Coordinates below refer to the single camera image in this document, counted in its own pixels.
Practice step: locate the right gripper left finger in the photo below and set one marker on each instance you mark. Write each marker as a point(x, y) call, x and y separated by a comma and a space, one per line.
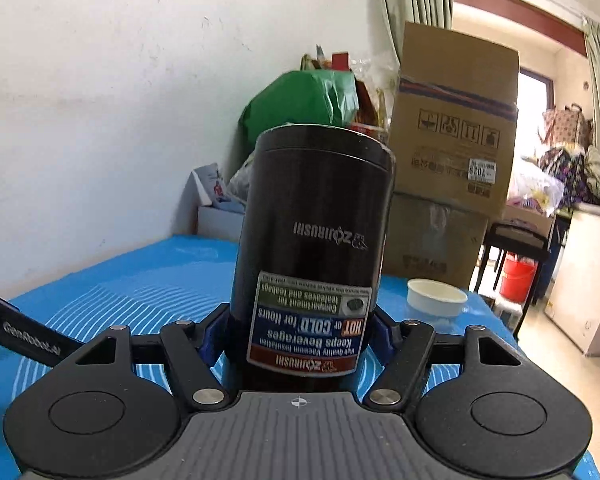
point(191, 351)

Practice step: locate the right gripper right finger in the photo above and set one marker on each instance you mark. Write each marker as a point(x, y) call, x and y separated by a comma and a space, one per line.
point(403, 349)

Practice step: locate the black thermos mug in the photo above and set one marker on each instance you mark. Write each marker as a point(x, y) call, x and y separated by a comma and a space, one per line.
point(309, 258)

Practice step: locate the blue sailboat paper cup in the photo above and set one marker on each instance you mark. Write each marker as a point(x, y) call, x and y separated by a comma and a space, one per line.
point(435, 298)

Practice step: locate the lower cardboard box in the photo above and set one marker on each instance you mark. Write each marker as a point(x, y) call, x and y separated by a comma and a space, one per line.
point(430, 240)

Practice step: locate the cardboard box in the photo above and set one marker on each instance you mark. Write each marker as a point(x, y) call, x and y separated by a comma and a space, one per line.
point(454, 119)
point(430, 240)

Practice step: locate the red bucket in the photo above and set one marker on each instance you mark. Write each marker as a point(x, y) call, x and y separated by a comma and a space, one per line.
point(517, 277)

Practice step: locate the white open box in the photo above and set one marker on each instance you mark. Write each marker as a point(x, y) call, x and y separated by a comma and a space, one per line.
point(219, 215)

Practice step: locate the black stool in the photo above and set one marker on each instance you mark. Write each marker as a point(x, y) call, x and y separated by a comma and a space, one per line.
point(522, 250)

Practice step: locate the clear plastic bag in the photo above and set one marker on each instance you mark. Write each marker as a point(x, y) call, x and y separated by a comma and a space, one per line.
point(239, 184)

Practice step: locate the white chest freezer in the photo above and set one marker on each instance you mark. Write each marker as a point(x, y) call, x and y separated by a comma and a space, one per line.
point(574, 301)

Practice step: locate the upper cardboard box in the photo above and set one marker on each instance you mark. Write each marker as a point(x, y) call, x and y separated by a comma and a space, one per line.
point(454, 119)

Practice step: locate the pile of clothes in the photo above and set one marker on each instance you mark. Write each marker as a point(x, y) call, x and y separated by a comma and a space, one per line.
point(567, 172)

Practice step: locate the green bag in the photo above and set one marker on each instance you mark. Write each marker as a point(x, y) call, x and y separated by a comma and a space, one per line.
point(322, 97)

